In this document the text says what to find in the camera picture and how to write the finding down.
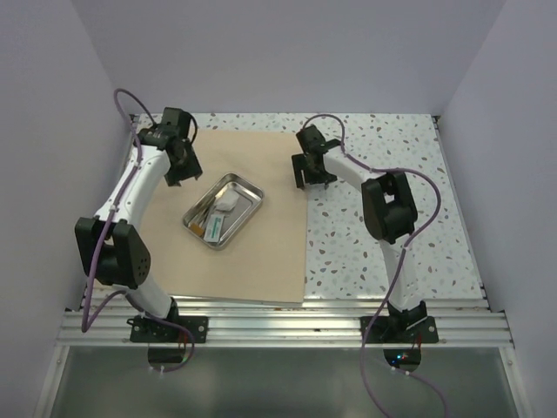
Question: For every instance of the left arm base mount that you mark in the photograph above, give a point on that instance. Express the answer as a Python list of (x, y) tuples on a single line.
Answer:
[(146, 330)]

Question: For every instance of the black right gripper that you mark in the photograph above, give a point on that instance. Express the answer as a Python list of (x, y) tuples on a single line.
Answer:
[(299, 163)]

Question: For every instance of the brown adhesive bandage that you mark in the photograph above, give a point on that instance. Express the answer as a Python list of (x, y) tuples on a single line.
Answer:
[(197, 229)]

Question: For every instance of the beige wooden board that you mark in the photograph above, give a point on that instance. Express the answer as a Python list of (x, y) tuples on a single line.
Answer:
[(265, 260)]

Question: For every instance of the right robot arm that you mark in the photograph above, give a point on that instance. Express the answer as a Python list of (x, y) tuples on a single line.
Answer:
[(388, 208)]

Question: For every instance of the green white sachet packet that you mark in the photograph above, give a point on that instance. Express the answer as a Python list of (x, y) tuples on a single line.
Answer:
[(213, 227)]

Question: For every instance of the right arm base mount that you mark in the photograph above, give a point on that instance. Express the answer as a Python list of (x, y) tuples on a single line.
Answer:
[(398, 328)]

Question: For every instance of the white gauze pad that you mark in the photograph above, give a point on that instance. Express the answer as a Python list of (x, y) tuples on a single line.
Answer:
[(228, 201)]

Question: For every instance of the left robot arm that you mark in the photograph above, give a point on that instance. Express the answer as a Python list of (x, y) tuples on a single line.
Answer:
[(110, 247)]

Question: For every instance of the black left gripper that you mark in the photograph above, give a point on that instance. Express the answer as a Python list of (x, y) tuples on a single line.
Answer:
[(191, 169)]

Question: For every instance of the stainless steel tray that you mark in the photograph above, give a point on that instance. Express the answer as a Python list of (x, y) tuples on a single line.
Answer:
[(251, 198)]

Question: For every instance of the small metal scissors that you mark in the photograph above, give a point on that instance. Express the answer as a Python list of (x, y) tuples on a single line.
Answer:
[(210, 208)]

